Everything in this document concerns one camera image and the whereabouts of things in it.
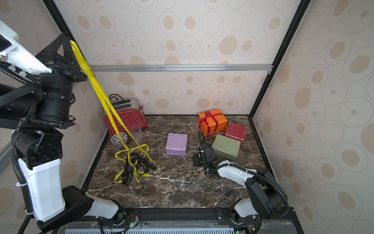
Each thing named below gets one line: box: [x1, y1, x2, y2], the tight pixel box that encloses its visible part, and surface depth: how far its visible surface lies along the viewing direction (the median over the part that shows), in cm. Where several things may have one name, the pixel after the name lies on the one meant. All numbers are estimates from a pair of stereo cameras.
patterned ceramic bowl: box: [110, 131, 129, 146], surface depth 105 cm
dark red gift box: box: [224, 121, 247, 146], surface depth 102 cm
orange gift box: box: [198, 109, 228, 137], surface depth 106 cm
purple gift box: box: [165, 132, 188, 156], surface depth 97 cm
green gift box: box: [211, 133, 242, 162], surface depth 99 cm
